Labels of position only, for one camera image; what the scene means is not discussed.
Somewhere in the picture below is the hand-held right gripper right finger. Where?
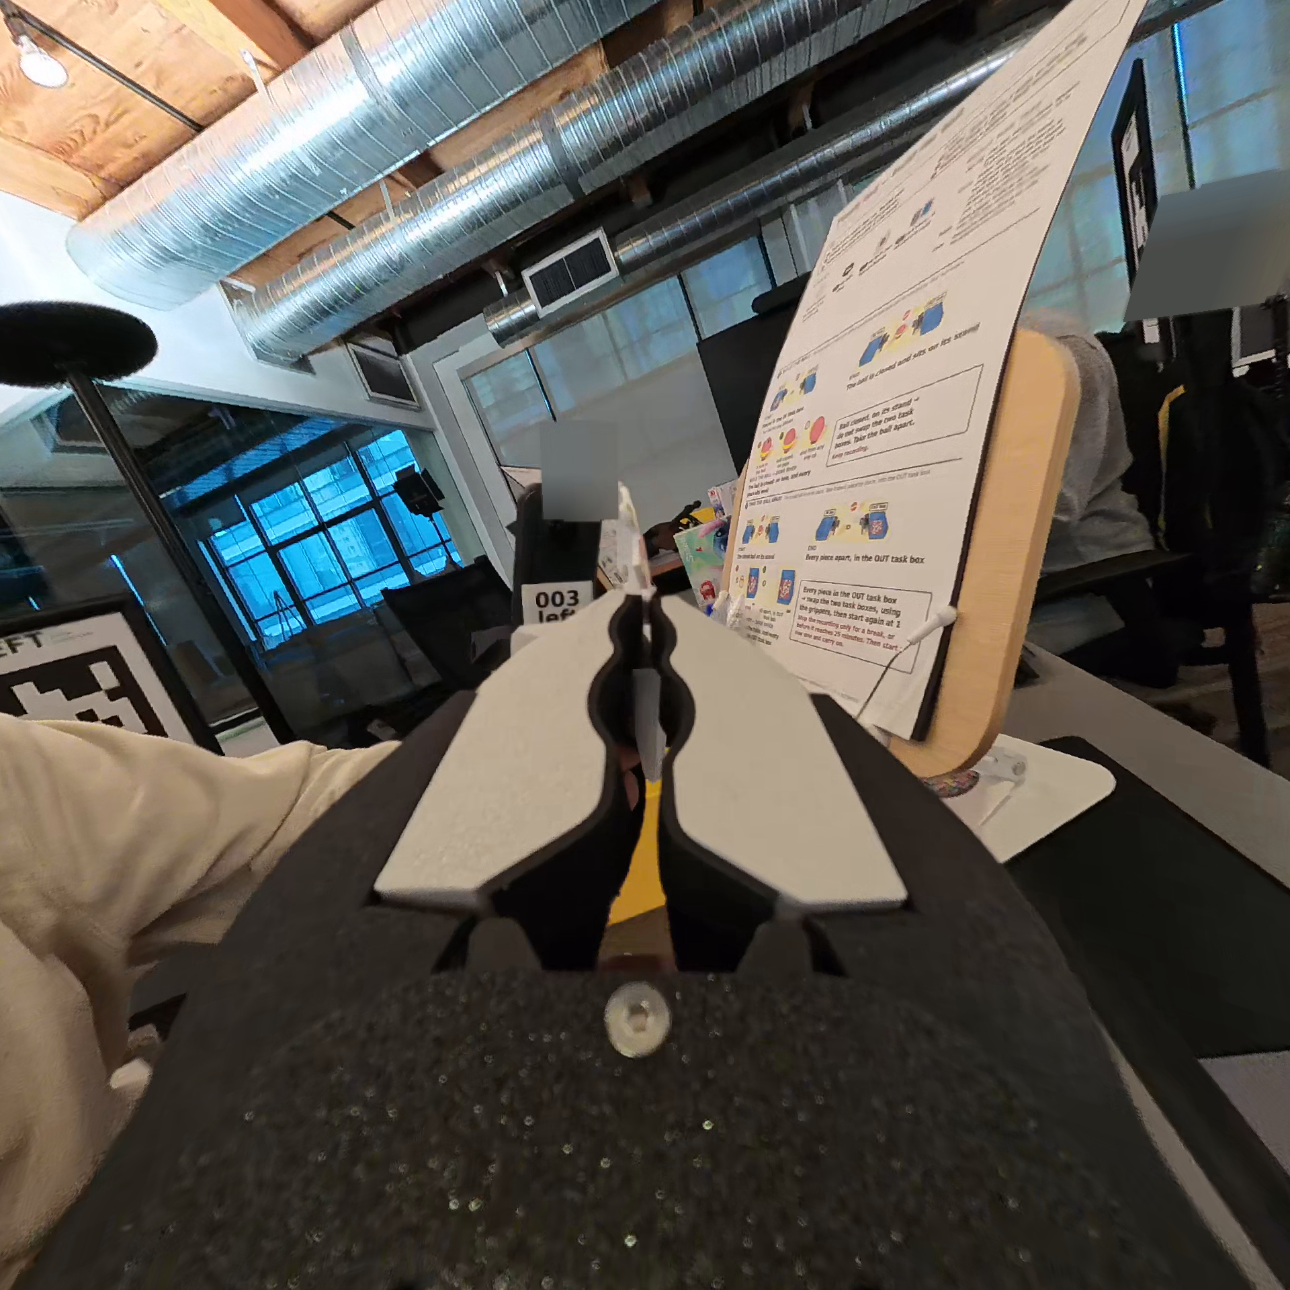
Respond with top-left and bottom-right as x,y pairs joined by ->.
650,596 -> 908,966

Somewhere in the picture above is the clipboard with white paper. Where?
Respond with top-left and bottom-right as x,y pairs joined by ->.
726,0 -> 1150,738

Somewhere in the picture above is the person's left forearm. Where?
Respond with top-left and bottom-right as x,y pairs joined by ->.
0,716 -> 403,1290

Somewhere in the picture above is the board with black square marker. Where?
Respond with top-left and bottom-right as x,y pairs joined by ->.
0,602 -> 216,751

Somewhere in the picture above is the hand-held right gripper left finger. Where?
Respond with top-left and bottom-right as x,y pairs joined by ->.
377,590 -> 650,970

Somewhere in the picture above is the black round lamp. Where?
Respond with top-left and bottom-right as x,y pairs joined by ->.
0,303 -> 264,738

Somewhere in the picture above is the white stand base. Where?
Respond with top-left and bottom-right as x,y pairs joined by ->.
940,738 -> 1116,865

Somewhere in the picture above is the white puzzle piece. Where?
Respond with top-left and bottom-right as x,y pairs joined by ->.
614,485 -> 659,789

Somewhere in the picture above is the silver ventilation duct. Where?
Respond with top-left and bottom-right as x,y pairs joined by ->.
62,0 -> 1131,370

